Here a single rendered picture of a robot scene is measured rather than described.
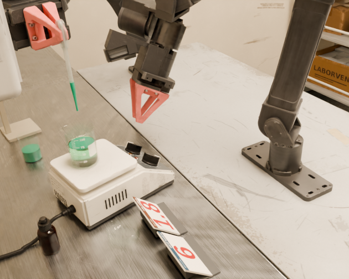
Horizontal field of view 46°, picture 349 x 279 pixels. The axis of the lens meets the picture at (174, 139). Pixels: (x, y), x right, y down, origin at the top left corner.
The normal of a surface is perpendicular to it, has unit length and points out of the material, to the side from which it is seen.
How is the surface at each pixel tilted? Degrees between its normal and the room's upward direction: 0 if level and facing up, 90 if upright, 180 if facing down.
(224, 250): 0
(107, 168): 0
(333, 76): 91
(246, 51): 90
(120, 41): 78
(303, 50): 91
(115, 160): 0
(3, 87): 90
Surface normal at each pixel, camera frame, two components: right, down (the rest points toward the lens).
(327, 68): -0.84, 0.33
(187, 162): -0.05, -0.85
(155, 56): 0.27, 0.30
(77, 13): 0.49, 0.43
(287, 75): -0.46, 0.43
